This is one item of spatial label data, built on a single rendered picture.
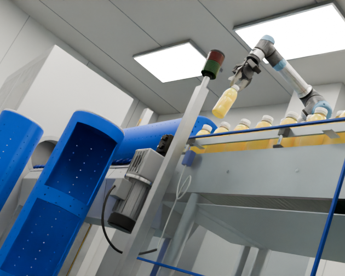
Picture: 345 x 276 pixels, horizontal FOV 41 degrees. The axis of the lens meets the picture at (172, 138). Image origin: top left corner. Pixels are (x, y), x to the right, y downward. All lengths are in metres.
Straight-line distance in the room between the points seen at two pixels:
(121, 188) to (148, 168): 0.13
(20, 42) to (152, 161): 5.71
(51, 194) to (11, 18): 5.42
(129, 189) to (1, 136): 1.30
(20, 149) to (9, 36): 4.54
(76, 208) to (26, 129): 0.88
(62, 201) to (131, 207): 0.48
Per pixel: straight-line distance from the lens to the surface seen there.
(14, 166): 2.93
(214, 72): 1.77
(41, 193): 2.22
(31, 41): 7.46
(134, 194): 1.80
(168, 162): 1.62
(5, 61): 7.26
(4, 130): 2.95
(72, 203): 2.20
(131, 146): 2.55
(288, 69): 2.68
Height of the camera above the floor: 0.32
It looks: 19 degrees up
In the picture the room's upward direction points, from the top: 24 degrees clockwise
